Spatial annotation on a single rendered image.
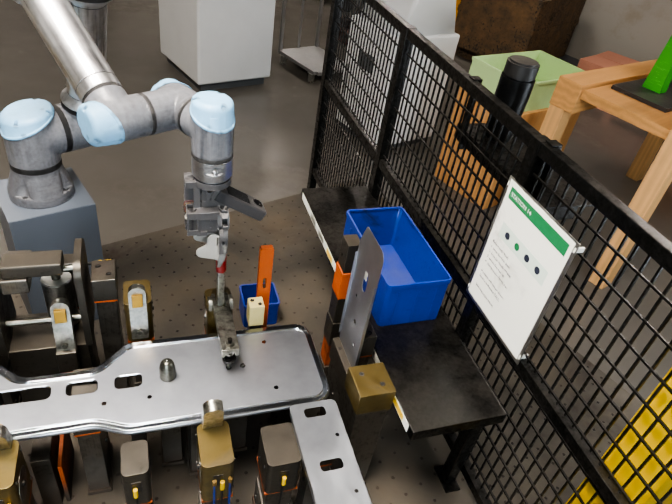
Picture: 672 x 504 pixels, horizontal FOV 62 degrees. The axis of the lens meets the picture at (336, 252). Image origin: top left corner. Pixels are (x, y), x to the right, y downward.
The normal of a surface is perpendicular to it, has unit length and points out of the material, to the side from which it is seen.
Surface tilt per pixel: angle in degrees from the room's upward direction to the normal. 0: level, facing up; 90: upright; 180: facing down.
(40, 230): 90
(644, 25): 90
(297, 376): 0
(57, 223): 90
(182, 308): 0
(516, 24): 90
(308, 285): 0
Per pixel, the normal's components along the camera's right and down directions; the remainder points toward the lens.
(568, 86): -0.80, 0.27
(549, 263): -0.95, 0.07
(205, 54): 0.59, 0.56
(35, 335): 0.15, -0.78
